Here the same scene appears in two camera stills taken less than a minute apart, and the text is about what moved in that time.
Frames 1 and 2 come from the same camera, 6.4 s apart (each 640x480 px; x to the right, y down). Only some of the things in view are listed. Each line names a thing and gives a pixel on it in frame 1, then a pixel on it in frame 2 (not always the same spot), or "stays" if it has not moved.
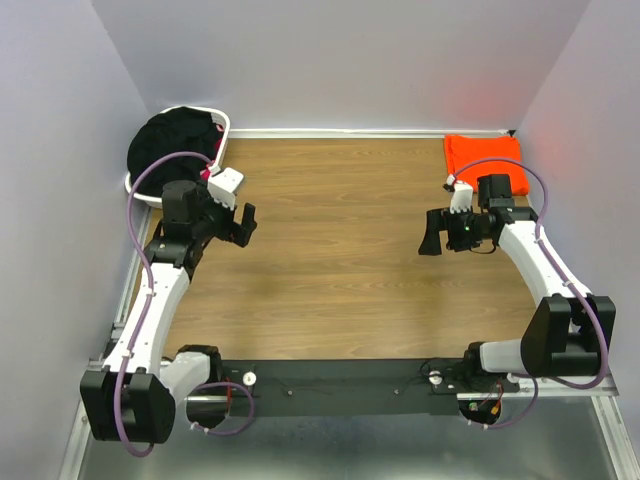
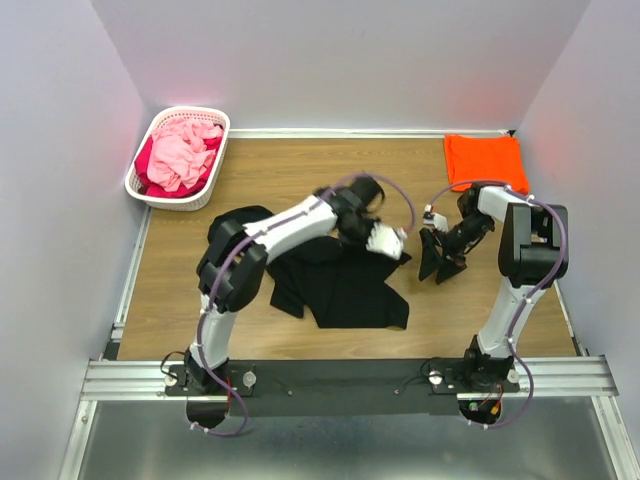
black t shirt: x=174 y=130 → x=336 y=282
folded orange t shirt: x=468 y=156 stays
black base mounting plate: x=401 y=386 stays
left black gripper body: x=216 y=220 → x=359 y=232
